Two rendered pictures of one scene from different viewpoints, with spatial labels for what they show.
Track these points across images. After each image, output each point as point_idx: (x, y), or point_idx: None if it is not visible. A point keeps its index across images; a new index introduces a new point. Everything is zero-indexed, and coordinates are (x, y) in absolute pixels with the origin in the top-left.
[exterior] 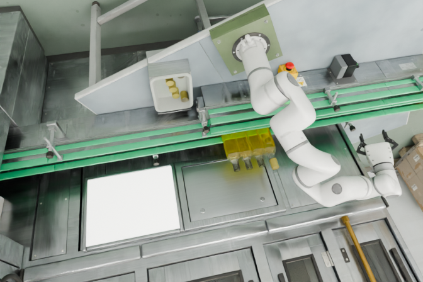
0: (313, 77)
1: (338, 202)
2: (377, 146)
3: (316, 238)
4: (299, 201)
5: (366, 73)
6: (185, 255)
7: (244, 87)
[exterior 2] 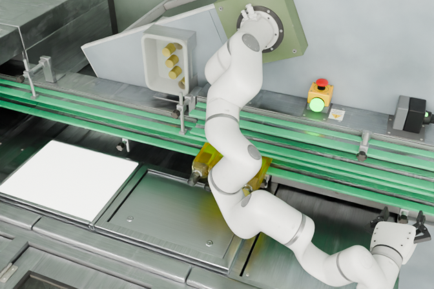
0: (359, 116)
1: (243, 224)
2: (394, 226)
3: None
4: (260, 277)
5: None
6: (73, 252)
7: (258, 95)
